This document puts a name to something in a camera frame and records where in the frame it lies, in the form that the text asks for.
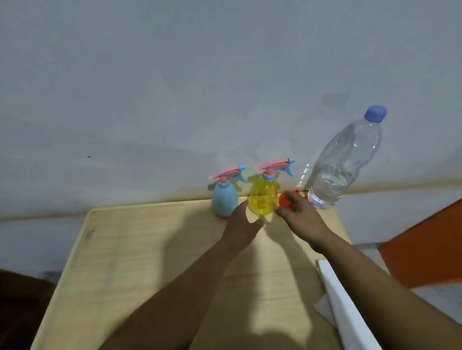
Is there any person's left hand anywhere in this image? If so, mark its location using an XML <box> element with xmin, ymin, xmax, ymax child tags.
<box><xmin>220</xmin><ymin>200</ymin><xmax>265</xmax><ymax>254</ymax></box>

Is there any person's right hand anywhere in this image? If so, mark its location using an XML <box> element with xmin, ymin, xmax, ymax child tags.
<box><xmin>274</xmin><ymin>190</ymin><xmax>334</xmax><ymax>253</ymax></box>

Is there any red plastic funnel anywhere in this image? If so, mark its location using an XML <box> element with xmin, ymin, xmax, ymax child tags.
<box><xmin>278</xmin><ymin>189</ymin><xmax>308</xmax><ymax>211</ymax></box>

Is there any yellow spray bottle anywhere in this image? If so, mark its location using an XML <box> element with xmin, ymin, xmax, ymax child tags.
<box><xmin>247</xmin><ymin>175</ymin><xmax>279</xmax><ymax>218</ymax></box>

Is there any clear plastic water bottle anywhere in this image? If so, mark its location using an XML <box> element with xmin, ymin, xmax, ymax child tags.
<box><xmin>307</xmin><ymin>117</ymin><xmax>383</xmax><ymax>210</ymax></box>

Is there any blue bottle cap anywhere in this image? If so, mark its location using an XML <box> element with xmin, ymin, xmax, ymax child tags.
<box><xmin>363</xmin><ymin>105</ymin><xmax>387</xmax><ymax>123</ymax></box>

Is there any person's left forearm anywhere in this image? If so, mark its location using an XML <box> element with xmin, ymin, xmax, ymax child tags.
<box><xmin>98</xmin><ymin>237</ymin><xmax>253</xmax><ymax>350</ymax></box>

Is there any person's right forearm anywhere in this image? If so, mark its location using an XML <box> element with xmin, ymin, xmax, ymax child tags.
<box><xmin>311</xmin><ymin>232</ymin><xmax>462</xmax><ymax>350</ymax></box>

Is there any stack of white paper tissues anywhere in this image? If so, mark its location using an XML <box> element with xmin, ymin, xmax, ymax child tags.
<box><xmin>313</xmin><ymin>259</ymin><xmax>383</xmax><ymax>350</ymax></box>

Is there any orange shelf cabinet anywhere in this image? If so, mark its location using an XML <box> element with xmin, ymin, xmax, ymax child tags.
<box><xmin>377</xmin><ymin>198</ymin><xmax>462</xmax><ymax>289</ymax></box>

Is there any brown wooden furniture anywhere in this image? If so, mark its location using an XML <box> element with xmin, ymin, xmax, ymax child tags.
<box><xmin>0</xmin><ymin>268</ymin><xmax>57</xmax><ymax>350</ymax></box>

